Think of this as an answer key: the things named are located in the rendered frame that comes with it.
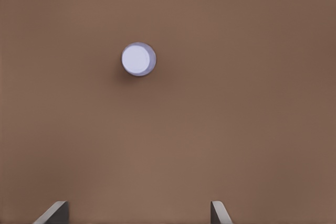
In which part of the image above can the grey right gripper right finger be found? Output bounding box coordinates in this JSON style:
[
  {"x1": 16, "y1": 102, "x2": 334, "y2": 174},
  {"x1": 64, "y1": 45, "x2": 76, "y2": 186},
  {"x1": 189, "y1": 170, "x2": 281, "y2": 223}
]
[{"x1": 210, "y1": 200, "x2": 234, "y2": 224}]

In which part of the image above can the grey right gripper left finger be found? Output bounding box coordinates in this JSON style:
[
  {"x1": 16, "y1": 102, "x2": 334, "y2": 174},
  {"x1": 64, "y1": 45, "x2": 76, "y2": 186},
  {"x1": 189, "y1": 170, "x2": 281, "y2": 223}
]
[{"x1": 32, "y1": 200, "x2": 70, "y2": 224}]

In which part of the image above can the pale lilac round cup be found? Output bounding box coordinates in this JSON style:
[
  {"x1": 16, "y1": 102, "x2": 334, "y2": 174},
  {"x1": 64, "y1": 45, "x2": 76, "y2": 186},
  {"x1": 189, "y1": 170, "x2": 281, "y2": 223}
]
[{"x1": 120, "y1": 41, "x2": 157, "y2": 78}]

